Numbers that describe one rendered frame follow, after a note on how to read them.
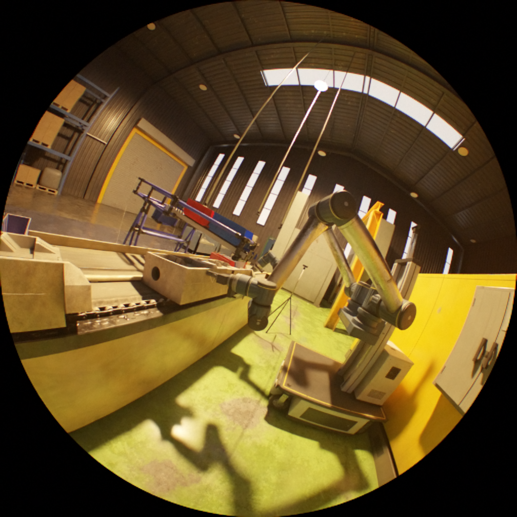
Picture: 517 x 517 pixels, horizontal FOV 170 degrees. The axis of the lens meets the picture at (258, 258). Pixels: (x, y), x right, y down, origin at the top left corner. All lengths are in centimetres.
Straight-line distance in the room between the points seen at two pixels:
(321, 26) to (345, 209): 834
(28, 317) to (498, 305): 201
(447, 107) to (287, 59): 694
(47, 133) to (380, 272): 1003
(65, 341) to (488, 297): 206
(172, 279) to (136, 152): 1116
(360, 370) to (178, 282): 164
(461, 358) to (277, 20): 945
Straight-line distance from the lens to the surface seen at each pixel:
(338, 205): 85
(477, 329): 149
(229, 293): 95
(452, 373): 151
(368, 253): 98
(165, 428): 135
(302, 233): 104
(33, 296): 60
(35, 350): 70
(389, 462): 199
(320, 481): 164
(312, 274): 716
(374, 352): 175
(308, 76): 973
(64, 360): 76
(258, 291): 86
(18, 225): 137
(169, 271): 96
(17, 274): 58
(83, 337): 71
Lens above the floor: 124
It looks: 4 degrees down
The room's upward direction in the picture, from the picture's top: 24 degrees clockwise
